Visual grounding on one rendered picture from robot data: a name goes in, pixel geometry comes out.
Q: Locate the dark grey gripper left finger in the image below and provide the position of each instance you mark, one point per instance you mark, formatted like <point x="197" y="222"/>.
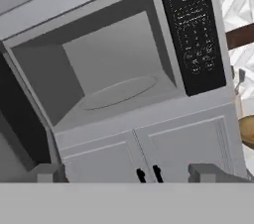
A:
<point x="44" y="169"/>

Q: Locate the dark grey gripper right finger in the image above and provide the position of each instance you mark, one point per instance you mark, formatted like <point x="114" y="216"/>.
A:
<point x="201" y="169"/>

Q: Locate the white cupboard door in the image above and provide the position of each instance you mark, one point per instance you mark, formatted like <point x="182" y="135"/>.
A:
<point x="188" y="142"/>
<point x="99" y="158"/>

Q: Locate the black microwave door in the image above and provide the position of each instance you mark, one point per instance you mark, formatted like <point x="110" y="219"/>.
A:
<point x="20" y="115"/>

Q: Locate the wooden bowl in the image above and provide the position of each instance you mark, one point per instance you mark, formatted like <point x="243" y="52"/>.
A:
<point x="248" y="132"/>

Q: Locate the white microwave with black panel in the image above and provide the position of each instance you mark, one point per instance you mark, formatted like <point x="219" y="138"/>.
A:
<point x="115" y="62"/>

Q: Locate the grey hanging kitchen tool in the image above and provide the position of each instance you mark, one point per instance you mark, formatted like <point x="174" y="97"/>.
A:
<point x="241" y="77"/>

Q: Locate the brown wooden shelf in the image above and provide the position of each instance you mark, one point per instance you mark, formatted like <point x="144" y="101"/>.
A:
<point x="240" y="36"/>

